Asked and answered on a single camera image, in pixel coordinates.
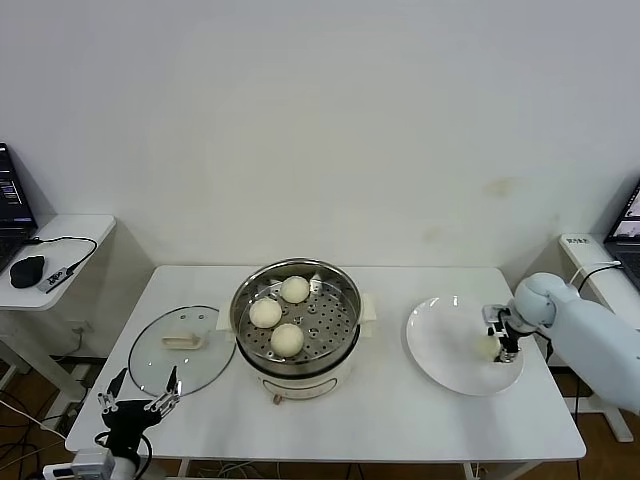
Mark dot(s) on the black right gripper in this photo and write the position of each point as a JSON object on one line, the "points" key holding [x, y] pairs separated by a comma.
{"points": [[511, 332]]}

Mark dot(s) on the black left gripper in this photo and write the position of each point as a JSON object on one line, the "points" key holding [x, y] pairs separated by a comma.
{"points": [[130, 425]]}

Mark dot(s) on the white steamed baozi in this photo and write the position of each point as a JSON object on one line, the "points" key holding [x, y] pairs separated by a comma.
{"points": [[287, 340], [486, 348], [265, 313], [294, 290]]}

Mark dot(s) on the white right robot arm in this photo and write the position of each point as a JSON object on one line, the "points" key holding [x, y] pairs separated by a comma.
{"points": [[590, 330]]}

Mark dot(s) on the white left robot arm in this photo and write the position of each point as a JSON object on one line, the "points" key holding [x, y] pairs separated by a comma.
{"points": [[125, 467]]}

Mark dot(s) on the perforated stainless steel steamer basket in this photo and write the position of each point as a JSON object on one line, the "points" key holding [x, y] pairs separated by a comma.
{"points": [[335, 345]]}

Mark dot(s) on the white round plate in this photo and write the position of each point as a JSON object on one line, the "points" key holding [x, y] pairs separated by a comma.
{"points": [[422, 367]]}

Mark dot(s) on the grey USB hub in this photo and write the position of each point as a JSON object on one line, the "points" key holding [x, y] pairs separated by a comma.
{"points": [[54, 280]]}

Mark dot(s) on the grey laptop with bright screen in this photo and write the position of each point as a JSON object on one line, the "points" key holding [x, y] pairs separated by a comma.
{"points": [[625, 250]]}

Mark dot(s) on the cream electric cooker pot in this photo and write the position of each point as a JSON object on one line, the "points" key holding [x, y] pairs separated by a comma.
{"points": [[300, 387]]}

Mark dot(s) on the black computer mouse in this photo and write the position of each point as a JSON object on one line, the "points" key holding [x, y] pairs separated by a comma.
{"points": [[26, 272]]}

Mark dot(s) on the white side desk with mouse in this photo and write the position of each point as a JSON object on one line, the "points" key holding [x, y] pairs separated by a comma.
{"points": [[80, 225]]}

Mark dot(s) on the black laptop with dark screen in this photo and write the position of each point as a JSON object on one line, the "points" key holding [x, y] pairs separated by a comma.
{"points": [[10, 200]]}

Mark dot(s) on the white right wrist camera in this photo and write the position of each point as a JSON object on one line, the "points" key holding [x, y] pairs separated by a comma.
{"points": [[492, 314]]}

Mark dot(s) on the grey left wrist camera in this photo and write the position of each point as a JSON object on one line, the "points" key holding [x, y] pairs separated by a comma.
{"points": [[91, 461]]}

